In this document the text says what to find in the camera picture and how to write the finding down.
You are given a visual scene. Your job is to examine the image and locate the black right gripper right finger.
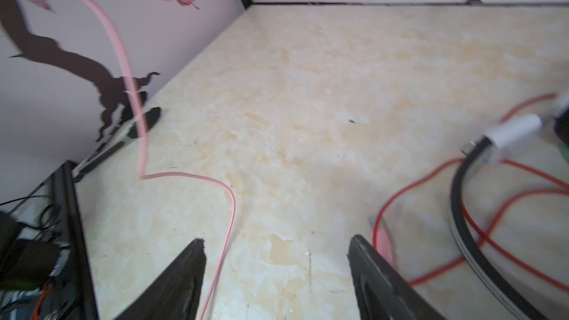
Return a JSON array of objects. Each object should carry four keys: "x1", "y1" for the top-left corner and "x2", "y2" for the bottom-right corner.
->
[{"x1": 348, "y1": 235, "x2": 444, "y2": 320}]

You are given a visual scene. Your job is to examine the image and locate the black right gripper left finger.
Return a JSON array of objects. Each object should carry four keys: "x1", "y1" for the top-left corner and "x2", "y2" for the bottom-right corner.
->
[{"x1": 117, "y1": 239, "x2": 207, "y2": 320}]

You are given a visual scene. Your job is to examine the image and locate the white black headphones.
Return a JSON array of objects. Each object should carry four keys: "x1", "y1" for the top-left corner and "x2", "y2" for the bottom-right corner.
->
[{"x1": 450, "y1": 98, "x2": 568, "y2": 319}]

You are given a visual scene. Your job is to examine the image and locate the metal tongs black tips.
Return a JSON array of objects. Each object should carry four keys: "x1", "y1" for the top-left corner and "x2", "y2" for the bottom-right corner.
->
[{"x1": 73, "y1": 119, "x2": 139, "y2": 183}]

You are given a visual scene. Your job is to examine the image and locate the red headphone cable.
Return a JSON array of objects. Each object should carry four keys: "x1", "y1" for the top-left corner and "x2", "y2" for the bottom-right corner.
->
[{"x1": 372, "y1": 92, "x2": 569, "y2": 294}]

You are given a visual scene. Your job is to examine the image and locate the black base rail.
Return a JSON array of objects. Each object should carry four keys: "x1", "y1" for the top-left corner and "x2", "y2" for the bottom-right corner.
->
[{"x1": 1, "y1": 161, "x2": 99, "y2": 319}]

